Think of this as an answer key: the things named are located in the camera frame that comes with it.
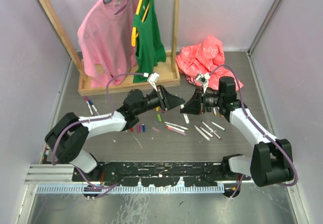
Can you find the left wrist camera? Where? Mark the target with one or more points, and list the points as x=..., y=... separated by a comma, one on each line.
x=152, y=79

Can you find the wooden clothes rack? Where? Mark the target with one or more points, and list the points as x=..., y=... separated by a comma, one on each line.
x=169, y=72

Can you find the navy capped white marker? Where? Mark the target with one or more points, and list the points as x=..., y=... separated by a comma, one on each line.
x=93, y=106

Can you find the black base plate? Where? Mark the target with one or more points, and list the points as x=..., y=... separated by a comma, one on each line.
x=160, y=174

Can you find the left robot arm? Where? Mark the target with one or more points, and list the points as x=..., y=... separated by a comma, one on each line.
x=67, y=138

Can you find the brown marker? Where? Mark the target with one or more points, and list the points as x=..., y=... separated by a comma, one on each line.
x=211, y=130

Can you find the green marker cap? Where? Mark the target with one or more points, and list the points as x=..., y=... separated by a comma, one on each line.
x=159, y=118

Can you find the coral printed cloth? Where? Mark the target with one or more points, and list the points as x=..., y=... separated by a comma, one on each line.
x=203, y=59

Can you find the pink pen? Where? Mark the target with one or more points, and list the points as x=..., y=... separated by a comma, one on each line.
x=177, y=131

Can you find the pink t-shirt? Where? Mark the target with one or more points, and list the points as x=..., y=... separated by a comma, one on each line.
x=104, y=38

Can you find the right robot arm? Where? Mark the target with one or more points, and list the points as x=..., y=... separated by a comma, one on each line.
x=271, y=160

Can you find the yellow hanger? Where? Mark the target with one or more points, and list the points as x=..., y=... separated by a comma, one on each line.
x=144, y=15

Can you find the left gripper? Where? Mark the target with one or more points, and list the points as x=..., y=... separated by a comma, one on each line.
x=167, y=101

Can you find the slotted cable duct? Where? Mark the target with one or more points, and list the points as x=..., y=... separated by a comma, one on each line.
x=151, y=189

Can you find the green capped marker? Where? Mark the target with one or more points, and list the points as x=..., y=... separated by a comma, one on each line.
x=176, y=125

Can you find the green tank top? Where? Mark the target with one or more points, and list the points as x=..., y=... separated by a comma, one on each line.
x=149, y=47

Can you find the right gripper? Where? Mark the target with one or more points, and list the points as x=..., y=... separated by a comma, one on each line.
x=195, y=106

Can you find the grey capped white marker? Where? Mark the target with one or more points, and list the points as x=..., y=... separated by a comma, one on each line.
x=174, y=127

